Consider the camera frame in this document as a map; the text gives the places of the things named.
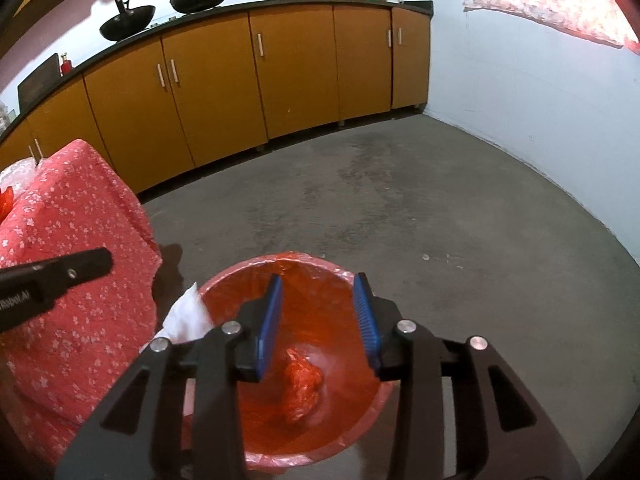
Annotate black countertop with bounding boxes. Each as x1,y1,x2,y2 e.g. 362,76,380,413
1,0,435,141

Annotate white paper sheet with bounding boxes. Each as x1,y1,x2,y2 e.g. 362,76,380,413
152,283,214,344

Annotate dark cutting board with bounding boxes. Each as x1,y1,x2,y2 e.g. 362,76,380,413
17,53,61,113

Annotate black wok left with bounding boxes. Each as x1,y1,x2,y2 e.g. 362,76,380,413
100,0,155,42

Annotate red floral tablecloth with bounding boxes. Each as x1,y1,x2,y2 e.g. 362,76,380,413
1,140,162,466

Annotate red bottle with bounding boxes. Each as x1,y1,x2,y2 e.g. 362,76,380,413
60,53,73,76

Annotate red plastic trash basket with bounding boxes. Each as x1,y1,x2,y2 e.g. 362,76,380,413
200,252,394,474

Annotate red plastic bag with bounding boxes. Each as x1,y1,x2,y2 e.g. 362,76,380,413
0,185,14,222
282,348,323,425

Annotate lower wooden cabinets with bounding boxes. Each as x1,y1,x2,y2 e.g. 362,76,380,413
1,4,432,193

